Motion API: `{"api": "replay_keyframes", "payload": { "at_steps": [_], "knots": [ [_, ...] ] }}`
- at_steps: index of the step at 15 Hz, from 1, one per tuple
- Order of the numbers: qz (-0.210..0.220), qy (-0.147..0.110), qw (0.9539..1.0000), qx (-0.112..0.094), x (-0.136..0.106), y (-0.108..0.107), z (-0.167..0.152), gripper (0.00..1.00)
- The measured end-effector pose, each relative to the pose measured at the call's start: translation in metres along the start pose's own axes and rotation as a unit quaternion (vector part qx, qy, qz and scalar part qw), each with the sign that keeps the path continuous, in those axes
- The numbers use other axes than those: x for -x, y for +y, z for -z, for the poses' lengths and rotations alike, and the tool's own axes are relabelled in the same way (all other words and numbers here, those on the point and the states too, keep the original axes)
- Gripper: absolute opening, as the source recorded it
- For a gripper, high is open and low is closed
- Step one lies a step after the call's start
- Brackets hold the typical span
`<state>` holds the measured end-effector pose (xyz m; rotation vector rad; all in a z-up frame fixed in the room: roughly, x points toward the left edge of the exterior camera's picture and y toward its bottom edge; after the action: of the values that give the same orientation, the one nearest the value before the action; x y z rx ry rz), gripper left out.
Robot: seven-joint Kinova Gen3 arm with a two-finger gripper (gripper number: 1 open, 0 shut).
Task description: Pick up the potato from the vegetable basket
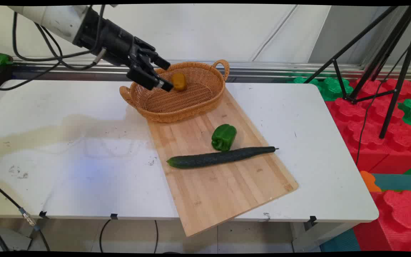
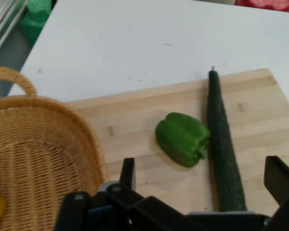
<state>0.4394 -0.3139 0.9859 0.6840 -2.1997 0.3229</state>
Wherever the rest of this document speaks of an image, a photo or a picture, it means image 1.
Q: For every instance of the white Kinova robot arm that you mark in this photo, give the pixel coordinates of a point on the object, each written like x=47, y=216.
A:
x=48, y=19

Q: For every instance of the aluminium rail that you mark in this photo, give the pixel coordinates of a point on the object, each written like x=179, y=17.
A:
x=269, y=69

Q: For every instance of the bamboo cutting board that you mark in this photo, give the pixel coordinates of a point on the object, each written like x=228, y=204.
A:
x=212, y=178

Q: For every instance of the large red foam block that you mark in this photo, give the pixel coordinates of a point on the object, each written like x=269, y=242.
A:
x=369, y=132

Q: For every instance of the green bell pepper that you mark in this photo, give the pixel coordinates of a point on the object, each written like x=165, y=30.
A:
x=223, y=137

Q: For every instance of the long dark green cucumber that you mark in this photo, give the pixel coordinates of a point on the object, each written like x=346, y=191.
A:
x=219, y=157

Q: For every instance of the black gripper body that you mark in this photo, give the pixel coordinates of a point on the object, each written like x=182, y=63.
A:
x=114, y=41

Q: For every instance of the yellow bell pepper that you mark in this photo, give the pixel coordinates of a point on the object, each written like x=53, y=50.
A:
x=179, y=82

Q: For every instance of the green toy vegetable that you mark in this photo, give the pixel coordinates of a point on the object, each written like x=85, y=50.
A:
x=1, y=60

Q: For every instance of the teal foam mat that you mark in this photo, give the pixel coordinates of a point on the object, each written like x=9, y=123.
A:
x=401, y=182

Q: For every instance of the woven wicker basket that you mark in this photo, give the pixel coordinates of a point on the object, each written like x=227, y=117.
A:
x=184, y=101

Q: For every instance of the orange foam piece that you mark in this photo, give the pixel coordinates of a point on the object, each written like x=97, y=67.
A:
x=369, y=182

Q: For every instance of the black tripod stand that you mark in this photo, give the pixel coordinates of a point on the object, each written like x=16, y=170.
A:
x=384, y=53

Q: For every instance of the black table clip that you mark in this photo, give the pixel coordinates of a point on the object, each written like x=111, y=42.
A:
x=42, y=214
x=114, y=216
x=311, y=220

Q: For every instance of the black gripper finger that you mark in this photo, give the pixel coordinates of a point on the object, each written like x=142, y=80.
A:
x=148, y=79
x=159, y=60

